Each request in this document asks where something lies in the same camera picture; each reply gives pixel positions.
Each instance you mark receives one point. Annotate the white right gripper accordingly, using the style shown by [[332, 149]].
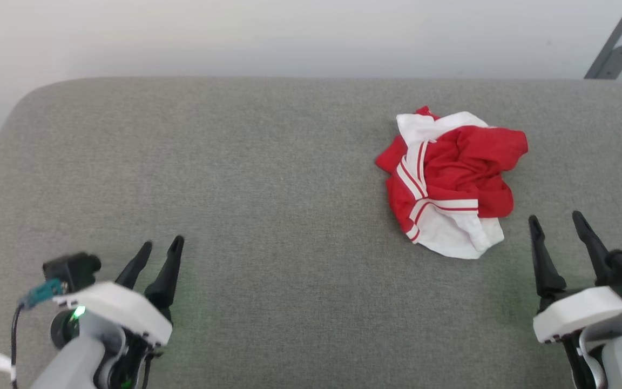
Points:
[[581, 313]]

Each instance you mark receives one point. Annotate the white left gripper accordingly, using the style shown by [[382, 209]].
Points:
[[122, 310]]

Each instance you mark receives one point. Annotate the red and white jersey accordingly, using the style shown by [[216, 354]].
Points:
[[457, 178]]

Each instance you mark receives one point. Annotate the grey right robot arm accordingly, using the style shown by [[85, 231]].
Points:
[[621, 356]]

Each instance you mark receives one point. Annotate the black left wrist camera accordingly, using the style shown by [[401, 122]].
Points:
[[71, 270]]

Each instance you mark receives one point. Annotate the grey metal bracket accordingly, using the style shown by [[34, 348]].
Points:
[[617, 62]]

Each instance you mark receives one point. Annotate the grey metal frame bar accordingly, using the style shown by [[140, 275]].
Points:
[[613, 38]]

